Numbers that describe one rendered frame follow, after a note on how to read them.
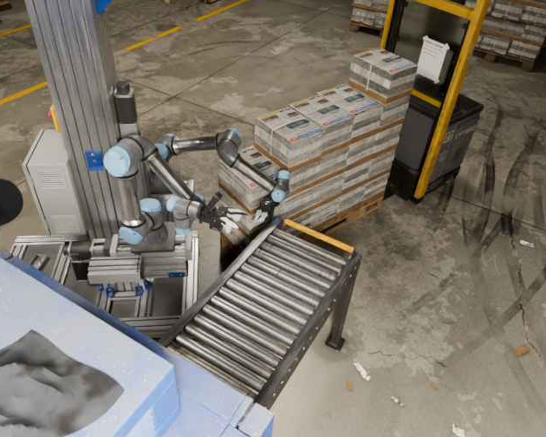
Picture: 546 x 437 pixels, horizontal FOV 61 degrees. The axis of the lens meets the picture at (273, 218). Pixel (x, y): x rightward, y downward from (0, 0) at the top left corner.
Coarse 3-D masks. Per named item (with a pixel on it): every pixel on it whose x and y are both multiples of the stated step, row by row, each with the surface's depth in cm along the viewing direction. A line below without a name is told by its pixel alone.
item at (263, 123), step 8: (272, 112) 312; (280, 112) 312; (288, 112) 313; (296, 112) 314; (256, 120) 306; (264, 120) 303; (272, 120) 304; (280, 120) 305; (288, 120) 305; (256, 128) 310; (264, 128) 302; (256, 136) 313; (264, 136) 305; (264, 144) 308
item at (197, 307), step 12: (264, 228) 263; (264, 240) 257; (252, 252) 249; (240, 264) 241; (228, 276) 235; (216, 288) 229; (228, 288) 238; (204, 300) 223; (192, 312) 217; (180, 324) 211; (168, 336) 206; (180, 348) 215
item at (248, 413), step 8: (248, 400) 108; (240, 408) 106; (248, 408) 106; (256, 408) 106; (264, 408) 106; (232, 416) 105; (240, 416) 105; (248, 416) 105; (256, 416) 105; (264, 416) 105; (272, 416) 105; (232, 424) 103; (240, 424) 103; (248, 424) 103; (256, 424) 103; (264, 424) 104; (272, 424) 108; (248, 432) 102; (256, 432) 102; (264, 432) 104
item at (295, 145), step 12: (276, 132) 293; (288, 132) 293; (300, 132) 294; (312, 132) 295; (324, 132) 298; (276, 144) 297; (288, 144) 288; (300, 144) 289; (312, 144) 298; (276, 156) 302; (288, 156) 292; (300, 156) 298; (312, 156) 305
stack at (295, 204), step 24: (360, 144) 337; (264, 168) 302; (312, 168) 317; (336, 168) 335; (360, 168) 355; (240, 192) 300; (264, 192) 297; (312, 192) 331; (336, 192) 353; (360, 192) 375; (288, 216) 329; (312, 216) 349; (240, 240) 327; (312, 240) 369
